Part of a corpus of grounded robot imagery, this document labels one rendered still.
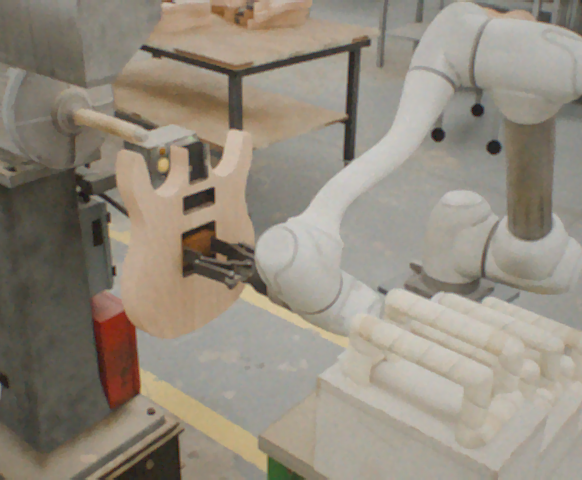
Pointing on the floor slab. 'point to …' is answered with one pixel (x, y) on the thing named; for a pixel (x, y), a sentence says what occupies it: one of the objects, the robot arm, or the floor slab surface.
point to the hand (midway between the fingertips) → (200, 249)
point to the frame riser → (147, 460)
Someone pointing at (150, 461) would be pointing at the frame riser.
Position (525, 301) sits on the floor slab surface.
